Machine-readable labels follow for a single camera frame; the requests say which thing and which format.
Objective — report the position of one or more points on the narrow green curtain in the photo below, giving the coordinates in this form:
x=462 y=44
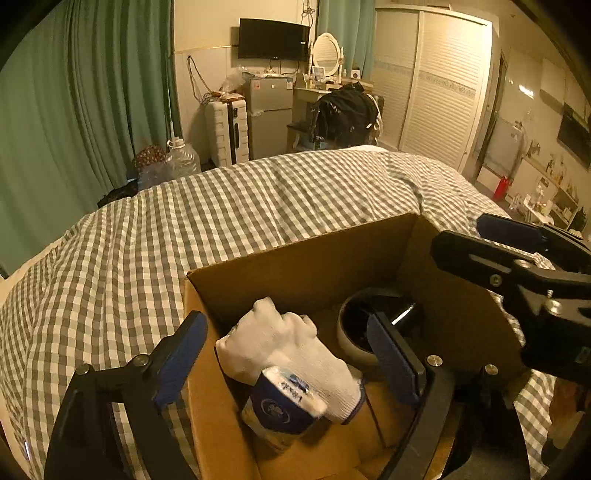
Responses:
x=355 y=37

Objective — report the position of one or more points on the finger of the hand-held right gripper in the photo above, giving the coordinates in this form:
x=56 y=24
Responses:
x=480 y=261
x=505 y=230

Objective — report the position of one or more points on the small grey fridge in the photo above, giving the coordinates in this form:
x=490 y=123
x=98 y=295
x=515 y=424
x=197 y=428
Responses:
x=268 y=115

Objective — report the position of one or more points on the cluttered white shelf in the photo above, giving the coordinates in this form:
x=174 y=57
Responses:
x=554 y=194

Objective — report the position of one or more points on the white louvred wardrobe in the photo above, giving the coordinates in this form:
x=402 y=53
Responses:
x=429 y=87

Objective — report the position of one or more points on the wide green curtain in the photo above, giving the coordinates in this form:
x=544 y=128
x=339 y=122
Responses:
x=69 y=115

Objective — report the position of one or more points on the white knit glove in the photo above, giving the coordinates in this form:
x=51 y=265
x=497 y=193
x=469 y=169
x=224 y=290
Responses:
x=277 y=337

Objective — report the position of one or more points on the large clear water jug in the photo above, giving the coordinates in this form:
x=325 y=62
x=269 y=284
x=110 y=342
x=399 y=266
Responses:
x=182 y=159

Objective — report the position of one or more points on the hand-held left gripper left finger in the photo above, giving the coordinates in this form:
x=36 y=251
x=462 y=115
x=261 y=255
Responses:
x=182 y=364

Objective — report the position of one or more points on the black clothes pile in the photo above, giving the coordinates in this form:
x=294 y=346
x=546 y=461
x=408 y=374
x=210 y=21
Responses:
x=346 y=113

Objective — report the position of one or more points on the chair with black clothes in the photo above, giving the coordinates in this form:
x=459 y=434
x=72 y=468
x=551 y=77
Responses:
x=302 y=99

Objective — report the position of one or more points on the red fire extinguisher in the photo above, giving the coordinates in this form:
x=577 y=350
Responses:
x=501 y=187

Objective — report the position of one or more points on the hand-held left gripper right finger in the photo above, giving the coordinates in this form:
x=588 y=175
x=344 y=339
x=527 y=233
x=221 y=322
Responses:
x=392 y=364

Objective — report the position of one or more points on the white hard suitcase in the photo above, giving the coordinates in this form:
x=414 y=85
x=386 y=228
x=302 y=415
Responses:
x=221 y=134

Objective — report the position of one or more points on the patterned fabric bag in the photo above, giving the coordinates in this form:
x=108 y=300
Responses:
x=148 y=156

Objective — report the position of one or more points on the dark cloth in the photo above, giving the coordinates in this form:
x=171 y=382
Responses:
x=115 y=194

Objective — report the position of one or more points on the grey white checked blanket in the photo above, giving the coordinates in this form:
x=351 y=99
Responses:
x=231 y=207

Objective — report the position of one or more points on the blue white tissue packet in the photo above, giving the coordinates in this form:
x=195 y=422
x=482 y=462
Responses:
x=272 y=415

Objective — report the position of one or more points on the clear plastic bag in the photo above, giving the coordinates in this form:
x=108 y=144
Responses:
x=233 y=81

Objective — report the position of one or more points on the black wall television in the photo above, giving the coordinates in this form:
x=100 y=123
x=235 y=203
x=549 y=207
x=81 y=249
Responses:
x=272 y=39

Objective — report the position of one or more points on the white oval vanity mirror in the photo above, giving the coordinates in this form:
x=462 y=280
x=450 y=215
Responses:
x=325 y=53

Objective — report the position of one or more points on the brown cardboard box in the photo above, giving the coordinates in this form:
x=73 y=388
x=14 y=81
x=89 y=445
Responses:
x=300 y=267

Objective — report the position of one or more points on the white bowl black inside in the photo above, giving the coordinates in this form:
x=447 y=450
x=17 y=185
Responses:
x=351 y=341

